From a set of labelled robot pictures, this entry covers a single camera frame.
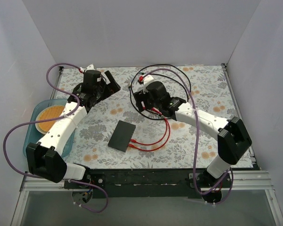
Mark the teal plastic tray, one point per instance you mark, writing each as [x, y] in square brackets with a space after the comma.
[33, 135]

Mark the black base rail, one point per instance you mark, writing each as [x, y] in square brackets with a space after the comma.
[116, 183]

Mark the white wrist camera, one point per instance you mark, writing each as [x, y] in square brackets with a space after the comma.
[145, 81]
[89, 67]

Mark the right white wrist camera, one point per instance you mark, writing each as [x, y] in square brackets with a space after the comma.
[145, 81]

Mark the black network switch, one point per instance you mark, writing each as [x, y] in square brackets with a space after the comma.
[121, 136]

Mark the orange woven plate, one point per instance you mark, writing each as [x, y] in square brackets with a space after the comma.
[48, 113]

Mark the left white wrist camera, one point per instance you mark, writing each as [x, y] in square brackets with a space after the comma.
[89, 67]

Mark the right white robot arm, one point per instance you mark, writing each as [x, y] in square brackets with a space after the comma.
[231, 135]

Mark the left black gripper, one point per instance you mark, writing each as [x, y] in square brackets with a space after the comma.
[107, 88]

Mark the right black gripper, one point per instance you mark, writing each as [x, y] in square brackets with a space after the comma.
[138, 97]

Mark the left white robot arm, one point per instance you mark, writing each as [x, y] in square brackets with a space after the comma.
[44, 158]

